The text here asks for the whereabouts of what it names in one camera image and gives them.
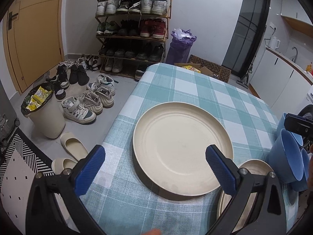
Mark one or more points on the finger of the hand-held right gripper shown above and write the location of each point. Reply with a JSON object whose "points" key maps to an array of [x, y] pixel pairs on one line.
{"points": [[297, 124]]}

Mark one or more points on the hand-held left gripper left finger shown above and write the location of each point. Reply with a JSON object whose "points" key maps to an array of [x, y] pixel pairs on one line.
{"points": [[89, 171]]}

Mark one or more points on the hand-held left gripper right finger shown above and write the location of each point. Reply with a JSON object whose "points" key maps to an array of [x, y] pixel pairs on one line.
{"points": [[221, 171]]}

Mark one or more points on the light blue bowl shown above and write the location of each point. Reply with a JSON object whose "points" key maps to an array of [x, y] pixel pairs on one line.
{"points": [[282, 122]]}

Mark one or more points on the cream plate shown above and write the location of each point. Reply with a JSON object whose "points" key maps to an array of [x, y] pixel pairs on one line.
{"points": [[176, 146], [254, 167]]}

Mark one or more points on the dark blue bowl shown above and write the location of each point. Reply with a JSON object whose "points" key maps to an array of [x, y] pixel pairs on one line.
{"points": [[305, 171], [281, 156]]}

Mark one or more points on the person's right hand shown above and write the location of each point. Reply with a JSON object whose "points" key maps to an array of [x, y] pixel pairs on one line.
{"points": [[311, 169]]}

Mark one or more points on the person's left hand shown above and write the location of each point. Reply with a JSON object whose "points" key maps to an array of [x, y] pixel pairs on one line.
{"points": [[152, 232]]}

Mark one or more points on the cream slipper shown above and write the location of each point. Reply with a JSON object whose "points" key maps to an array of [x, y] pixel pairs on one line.
{"points": [[62, 165], [73, 144]]}

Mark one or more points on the white washing machine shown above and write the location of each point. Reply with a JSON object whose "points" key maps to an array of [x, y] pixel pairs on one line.
{"points": [[309, 95]]}

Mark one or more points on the white base cabinets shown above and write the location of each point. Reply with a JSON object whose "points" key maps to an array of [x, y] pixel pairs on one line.
{"points": [[276, 78]]}

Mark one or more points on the yellow bottle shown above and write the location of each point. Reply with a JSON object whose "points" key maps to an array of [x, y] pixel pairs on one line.
{"points": [[309, 67]]}

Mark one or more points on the scattered pile of shoes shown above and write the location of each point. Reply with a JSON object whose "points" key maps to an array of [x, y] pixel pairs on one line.
{"points": [[80, 110]]}

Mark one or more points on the white kitchen countertop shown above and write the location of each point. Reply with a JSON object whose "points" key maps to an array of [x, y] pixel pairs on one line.
{"points": [[288, 59]]}

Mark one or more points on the cream trash bin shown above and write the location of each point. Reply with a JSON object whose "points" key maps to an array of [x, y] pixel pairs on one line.
{"points": [[49, 117]]}

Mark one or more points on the grey mop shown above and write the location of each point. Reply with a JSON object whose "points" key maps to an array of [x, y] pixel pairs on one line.
{"points": [[243, 80]]}

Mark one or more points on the black and white rug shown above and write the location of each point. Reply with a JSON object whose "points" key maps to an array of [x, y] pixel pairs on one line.
{"points": [[19, 171]]}

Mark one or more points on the chrome faucet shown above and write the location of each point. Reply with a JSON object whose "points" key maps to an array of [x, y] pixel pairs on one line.
{"points": [[296, 51]]}

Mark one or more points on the teal checked tablecloth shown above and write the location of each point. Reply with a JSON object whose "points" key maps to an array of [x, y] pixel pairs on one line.
{"points": [[195, 90]]}

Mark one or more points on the white electric kettle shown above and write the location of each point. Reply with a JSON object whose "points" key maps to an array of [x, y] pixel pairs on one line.
{"points": [[273, 42]]}

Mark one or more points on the patterned cardboard box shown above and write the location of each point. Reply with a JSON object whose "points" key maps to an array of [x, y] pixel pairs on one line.
{"points": [[217, 72]]}

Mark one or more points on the black framed glass door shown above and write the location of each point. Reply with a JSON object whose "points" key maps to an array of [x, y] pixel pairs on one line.
{"points": [[247, 34]]}

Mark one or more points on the silver ribbed suitcase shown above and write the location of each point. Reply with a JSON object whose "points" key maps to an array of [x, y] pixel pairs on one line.
{"points": [[7, 107]]}

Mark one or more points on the yellow snack packet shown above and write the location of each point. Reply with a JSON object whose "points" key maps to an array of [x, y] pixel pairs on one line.
{"points": [[192, 68]]}

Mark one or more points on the purple plastic bag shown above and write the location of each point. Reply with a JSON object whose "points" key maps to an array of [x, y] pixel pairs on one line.
{"points": [[178, 49]]}

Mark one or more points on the wooden door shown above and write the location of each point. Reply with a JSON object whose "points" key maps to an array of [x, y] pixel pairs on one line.
{"points": [[36, 41]]}

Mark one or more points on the wooden shoe rack with shoes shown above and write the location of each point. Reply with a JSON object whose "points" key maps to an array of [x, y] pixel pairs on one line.
{"points": [[149, 27]]}

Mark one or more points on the white wall cabinet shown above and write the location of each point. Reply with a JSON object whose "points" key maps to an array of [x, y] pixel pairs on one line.
{"points": [[296, 23]]}

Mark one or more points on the white wall socket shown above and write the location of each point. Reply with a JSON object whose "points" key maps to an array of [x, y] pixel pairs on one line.
{"points": [[272, 25]]}

